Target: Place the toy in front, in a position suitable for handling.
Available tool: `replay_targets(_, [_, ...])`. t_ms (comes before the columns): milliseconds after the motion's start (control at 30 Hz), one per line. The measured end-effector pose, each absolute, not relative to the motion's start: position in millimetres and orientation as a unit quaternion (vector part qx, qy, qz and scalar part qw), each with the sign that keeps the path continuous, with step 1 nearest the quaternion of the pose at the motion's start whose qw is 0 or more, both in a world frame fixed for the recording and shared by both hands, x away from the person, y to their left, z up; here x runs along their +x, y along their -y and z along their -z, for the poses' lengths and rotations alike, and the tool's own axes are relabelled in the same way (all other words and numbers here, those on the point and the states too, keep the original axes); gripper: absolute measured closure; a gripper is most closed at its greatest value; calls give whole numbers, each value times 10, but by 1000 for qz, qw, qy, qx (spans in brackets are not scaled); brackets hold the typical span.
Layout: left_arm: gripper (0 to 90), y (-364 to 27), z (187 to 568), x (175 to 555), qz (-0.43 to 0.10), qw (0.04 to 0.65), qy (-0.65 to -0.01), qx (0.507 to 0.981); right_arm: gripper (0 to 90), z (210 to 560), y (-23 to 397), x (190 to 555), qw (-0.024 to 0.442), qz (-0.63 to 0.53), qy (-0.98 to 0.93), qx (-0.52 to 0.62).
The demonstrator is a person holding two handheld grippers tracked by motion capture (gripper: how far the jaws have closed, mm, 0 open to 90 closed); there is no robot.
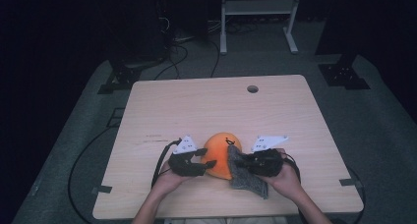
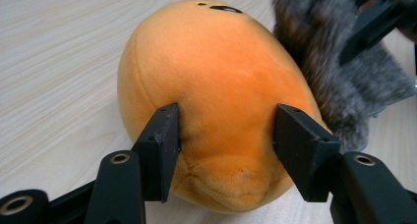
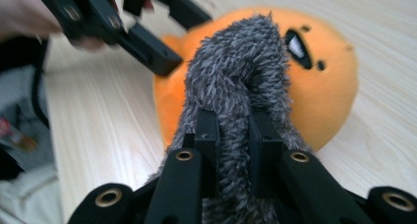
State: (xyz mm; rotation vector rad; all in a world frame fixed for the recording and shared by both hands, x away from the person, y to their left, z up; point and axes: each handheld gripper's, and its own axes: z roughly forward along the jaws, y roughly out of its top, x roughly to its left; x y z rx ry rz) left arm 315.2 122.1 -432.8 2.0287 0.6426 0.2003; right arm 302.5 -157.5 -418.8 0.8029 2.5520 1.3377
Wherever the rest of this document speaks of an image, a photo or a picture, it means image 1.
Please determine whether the dark tape strip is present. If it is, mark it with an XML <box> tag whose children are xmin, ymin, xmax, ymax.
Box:
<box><xmin>338</xmin><ymin>177</ymin><xmax>364</xmax><ymax>188</ymax></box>
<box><xmin>90</xmin><ymin>185</ymin><xmax>113</xmax><ymax>196</ymax></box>

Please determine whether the black cable beside table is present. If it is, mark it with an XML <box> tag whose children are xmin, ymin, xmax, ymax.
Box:
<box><xmin>346</xmin><ymin>166</ymin><xmax>367</xmax><ymax>224</ymax></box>

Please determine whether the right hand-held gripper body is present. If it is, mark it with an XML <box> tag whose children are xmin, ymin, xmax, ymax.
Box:
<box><xmin>249</xmin><ymin>135</ymin><xmax>290</xmax><ymax>179</ymax></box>

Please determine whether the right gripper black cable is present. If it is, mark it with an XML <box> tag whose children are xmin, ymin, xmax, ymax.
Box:
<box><xmin>280</xmin><ymin>152</ymin><xmax>307</xmax><ymax>224</ymax></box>

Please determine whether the tangle of dark cables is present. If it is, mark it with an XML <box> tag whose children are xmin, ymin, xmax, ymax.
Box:
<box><xmin>206</xmin><ymin>18</ymin><xmax>261</xmax><ymax>35</ymax></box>

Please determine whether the long black floor cable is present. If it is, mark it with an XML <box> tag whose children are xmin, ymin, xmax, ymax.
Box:
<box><xmin>67</xmin><ymin>125</ymin><xmax>116</xmax><ymax>224</ymax></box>

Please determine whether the black stand base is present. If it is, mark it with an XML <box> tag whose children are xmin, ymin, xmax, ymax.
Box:
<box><xmin>317</xmin><ymin>53</ymin><xmax>372</xmax><ymax>91</ymax></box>
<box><xmin>96</xmin><ymin>61</ymin><xmax>146</xmax><ymax>95</ymax></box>

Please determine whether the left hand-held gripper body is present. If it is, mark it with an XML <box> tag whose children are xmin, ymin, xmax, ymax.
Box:
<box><xmin>167</xmin><ymin>135</ymin><xmax>207</xmax><ymax>178</ymax></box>

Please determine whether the white metal stand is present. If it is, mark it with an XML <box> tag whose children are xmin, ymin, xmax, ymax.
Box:
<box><xmin>219</xmin><ymin>0</ymin><xmax>304</xmax><ymax>56</ymax></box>

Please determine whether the person's right hand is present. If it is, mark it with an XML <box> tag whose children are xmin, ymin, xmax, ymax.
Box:
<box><xmin>258</xmin><ymin>147</ymin><xmax>303</xmax><ymax>199</ymax></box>

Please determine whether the person's left hand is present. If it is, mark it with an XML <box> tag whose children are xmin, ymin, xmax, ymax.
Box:
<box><xmin>152</xmin><ymin>160</ymin><xmax>192</xmax><ymax>196</ymax></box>

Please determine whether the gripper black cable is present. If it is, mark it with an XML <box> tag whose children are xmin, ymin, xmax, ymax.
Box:
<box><xmin>150</xmin><ymin>138</ymin><xmax>183</xmax><ymax>190</ymax></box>
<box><xmin>280</xmin><ymin>152</ymin><xmax>307</xmax><ymax>224</ymax></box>

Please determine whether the thin black floor cable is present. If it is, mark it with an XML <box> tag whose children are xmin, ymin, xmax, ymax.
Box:
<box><xmin>208</xmin><ymin>38</ymin><xmax>221</xmax><ymax>79</ymax></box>

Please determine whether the grey cloth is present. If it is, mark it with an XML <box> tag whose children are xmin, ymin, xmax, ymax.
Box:
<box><xmin>226</xmin><ymin>144</ymin><xmax>269</xmax><ymax>200</ymax></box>

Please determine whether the black looped floor cable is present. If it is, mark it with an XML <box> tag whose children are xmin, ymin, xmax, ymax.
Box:
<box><xmin>153</xmin><ymin>42</ymin><xmax>190</xmax><ymax>82</ymax></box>

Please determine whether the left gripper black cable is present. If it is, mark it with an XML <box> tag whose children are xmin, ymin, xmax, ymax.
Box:
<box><xmin>150</xmin><ymin>138</ymin><xmax>183</xmax><ymax>190</ymax></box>

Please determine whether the orange plush toy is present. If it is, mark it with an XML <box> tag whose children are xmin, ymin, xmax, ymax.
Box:
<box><xmin>200</xmin><ymin>131</ymin><xmax>244</xmax><ymax>181</ymax></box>

